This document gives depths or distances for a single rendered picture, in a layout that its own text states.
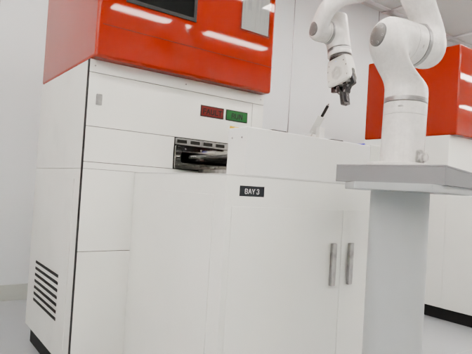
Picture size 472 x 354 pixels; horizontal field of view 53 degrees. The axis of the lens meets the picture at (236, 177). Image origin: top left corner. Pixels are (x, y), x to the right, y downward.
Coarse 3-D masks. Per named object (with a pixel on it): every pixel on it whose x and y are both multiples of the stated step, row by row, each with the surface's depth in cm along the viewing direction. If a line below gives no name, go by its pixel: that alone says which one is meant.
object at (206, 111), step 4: (204, 108) 199; (208, 108) 200; (212, 108) 201; (216, 108) 202; (204, 112) 199; (208, 112) 200; (212, 112) 201; (216, 112) 202; (220, 112) 203; (212, 116) 201; (216, 116) 202; (220, 116) 203
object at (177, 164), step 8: (176, 152) 190; (192, 152) 195; (200, 152) 197; (208, 152) 199; (216, 152) 202; (224, 152) 204; (176, 160) 190; (176, 168) 190; (184, 168) 192; (192, 168) 195; (200, 168) 197; (208, 168) 199; (216, 168) 202; (224, 168) 204
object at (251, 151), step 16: (240, 128) 137; (256, 128) 136; (240, 144) 136; (256, 144) 136; (272, 144) 140; (288, 144) 143; (304, 144) 147; (320, 144) 152; (336, 144) 156; (352, 144) 161; (240, 160) 136; (256, 160) 136; (272, 160) 140; (288, 160) 144; (304, 160) 148; (320, 160) 152; (336, 160) 156; (352, 160) 161; (368, 160) 166; (272, 176) 140; (288, 176) 144; (304, 176) 148; (320, 176) 152
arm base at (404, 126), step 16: (384, 112) 135; (400, 112) 130; (416, 112) 129; (384, 128) 134; (400, 128) 129; (416, 128) 129; (384, 144) 133; (400, 144) 129; (416, 144) 129; (384, 160) 132; (400, 160) 129; (416, 160) 129
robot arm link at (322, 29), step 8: (328, 0) 160; (336, 0) 158; (344, 0) 157; (352, 0) 158; (360, 0) 160; (320, 8) 161; (328, 8) 158; (336, 8) 158; (320, 16) 160; (328, 16) 159; (312, 24) 164; (320, 24) 161; (328, 24) 160; (312, 32) 164; (320, 32) 162; (328, 32) 162; (320, 40) 164; (328, 40) 165
